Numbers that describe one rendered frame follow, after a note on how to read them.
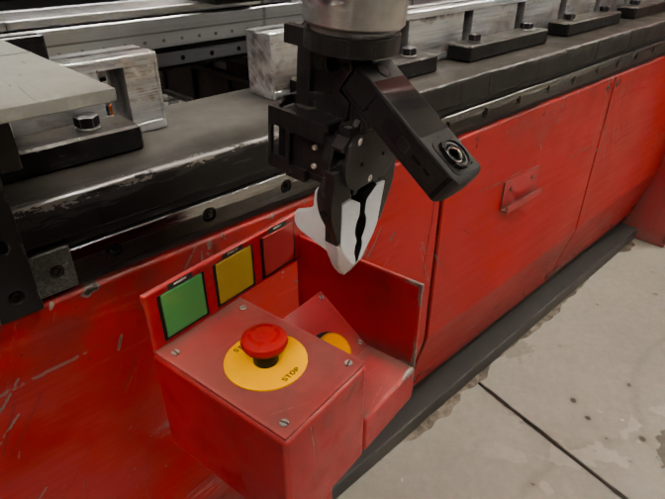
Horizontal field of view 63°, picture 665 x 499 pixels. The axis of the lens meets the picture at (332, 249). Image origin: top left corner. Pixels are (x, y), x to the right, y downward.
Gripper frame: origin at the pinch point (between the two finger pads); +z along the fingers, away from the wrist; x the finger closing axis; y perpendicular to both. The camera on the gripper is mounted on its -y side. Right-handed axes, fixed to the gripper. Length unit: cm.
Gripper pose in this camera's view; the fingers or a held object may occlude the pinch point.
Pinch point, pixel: (351, 263)
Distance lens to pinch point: 49.5
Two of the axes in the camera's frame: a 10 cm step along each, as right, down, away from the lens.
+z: -0.7, 8.3, 5.6
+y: -7.9, -3.9, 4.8
